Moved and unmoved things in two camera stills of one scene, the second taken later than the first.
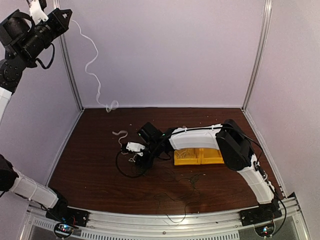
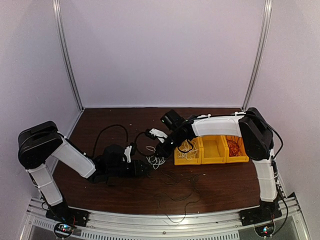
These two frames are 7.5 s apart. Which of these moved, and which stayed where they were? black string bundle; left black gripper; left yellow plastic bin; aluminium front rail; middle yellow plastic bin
Moved: left black gripper
Stayed: black string bundle; aluminium front rail; middle yellow plastic bin; left yellow plastic bin
